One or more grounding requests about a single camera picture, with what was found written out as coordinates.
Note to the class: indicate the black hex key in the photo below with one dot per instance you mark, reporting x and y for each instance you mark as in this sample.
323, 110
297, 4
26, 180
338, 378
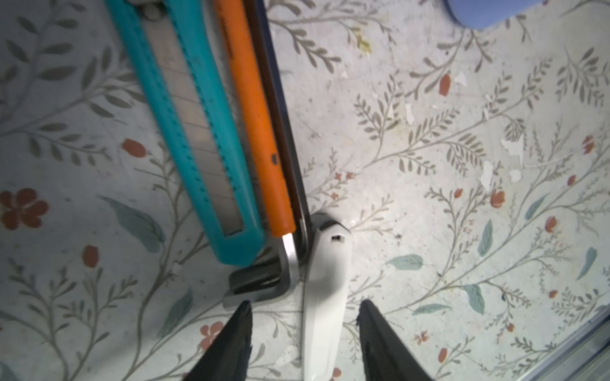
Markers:
273, 278

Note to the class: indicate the teal utility knife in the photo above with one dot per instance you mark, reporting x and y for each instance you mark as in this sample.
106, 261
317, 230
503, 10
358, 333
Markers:
202, 195

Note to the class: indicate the white marker pen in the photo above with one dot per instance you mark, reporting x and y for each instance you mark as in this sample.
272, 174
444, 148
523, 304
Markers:
326, 290

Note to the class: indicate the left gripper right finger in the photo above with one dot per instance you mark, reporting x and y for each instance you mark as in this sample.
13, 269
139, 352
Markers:
384, 355

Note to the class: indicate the orange pencil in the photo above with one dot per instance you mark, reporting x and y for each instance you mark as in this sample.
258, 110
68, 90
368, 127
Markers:
247, 57

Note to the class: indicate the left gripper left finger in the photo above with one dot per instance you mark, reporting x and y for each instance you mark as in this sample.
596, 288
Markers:
228, 356

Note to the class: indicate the white blue tool box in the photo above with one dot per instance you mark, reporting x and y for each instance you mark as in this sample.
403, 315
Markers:
481, 14

